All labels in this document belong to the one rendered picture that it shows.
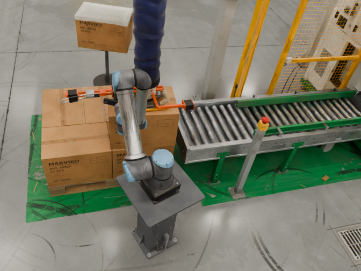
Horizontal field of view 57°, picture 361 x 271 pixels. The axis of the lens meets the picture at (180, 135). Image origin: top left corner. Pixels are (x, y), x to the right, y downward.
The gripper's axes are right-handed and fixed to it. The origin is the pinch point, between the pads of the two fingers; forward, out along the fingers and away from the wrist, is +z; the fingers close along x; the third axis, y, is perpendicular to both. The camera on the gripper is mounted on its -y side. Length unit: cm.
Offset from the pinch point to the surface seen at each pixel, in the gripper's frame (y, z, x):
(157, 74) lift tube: 33.9, -8.4, 20.0
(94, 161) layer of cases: -21, -17, -64
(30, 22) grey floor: -95, 348, -107
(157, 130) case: 35, -19, -32
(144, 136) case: 23.8, -18.0, -39.1
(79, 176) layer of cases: -36, -17, -83
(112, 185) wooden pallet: -6, -17, -103
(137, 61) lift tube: 18.6, -5.0, 30.7
